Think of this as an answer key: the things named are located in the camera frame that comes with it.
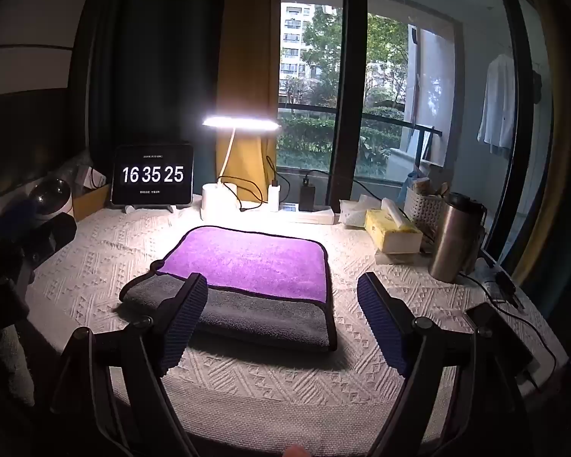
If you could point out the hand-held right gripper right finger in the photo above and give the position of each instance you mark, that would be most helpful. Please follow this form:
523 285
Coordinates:
384 324

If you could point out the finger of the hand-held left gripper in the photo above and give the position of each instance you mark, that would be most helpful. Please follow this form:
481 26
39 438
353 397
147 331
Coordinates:
15 215

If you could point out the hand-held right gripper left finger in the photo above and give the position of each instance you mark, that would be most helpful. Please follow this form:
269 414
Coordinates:
186 324

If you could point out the grey towel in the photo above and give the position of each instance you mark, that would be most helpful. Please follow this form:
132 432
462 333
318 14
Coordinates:
261 319

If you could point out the purple towel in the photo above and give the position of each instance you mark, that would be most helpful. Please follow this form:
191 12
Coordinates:
252 259

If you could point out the person's right hand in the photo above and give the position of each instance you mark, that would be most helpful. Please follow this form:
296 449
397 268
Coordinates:
296 451

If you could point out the cardboard box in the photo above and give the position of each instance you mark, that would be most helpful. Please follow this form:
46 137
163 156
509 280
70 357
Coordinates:
91 202

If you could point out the small white box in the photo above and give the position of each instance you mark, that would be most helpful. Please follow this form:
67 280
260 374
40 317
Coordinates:
95 177

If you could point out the yellow tissue box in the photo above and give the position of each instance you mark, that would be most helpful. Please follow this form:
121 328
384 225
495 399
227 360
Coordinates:
391 234

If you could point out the white tablet stand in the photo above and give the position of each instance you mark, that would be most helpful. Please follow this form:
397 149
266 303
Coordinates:
132 208

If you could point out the stainless steel thermos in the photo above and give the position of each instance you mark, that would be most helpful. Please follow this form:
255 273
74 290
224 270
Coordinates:
452 243

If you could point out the white textured tablecloth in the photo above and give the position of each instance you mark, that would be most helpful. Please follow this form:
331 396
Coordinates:
276 390

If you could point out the white perforated basket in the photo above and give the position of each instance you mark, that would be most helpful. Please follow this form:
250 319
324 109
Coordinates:
421 212

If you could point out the white power strip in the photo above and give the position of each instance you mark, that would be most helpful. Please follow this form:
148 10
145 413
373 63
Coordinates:
314 217

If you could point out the white desk lamp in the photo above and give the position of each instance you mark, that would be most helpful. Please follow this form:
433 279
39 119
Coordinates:
219 200

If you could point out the small black plug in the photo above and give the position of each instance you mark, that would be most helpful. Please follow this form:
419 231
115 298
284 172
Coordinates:
508 288

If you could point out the tablet with clock display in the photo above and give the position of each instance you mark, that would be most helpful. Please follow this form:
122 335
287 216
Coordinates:
152 174

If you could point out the black power adapter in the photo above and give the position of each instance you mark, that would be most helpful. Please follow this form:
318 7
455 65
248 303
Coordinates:
307 196

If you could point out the white charger plug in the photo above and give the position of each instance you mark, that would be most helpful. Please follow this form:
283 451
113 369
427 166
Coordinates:
273 196

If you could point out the black balcony railing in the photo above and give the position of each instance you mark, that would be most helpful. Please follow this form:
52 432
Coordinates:
385 121

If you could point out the dark green curtain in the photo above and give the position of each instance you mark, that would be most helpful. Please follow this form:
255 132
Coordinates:
157 57

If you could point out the white balcony panel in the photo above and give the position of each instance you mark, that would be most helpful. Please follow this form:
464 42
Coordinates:
433 95

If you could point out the white hanging shirt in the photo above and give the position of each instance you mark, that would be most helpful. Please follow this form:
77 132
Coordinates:
497 100

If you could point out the yellow curtain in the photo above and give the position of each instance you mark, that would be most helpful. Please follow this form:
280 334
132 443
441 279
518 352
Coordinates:
250 57

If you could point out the white round camera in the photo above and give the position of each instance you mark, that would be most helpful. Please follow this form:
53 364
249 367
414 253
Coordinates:
56 200

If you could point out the dark window frame post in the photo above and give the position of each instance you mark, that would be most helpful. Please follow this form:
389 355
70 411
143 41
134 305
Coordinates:
347 81

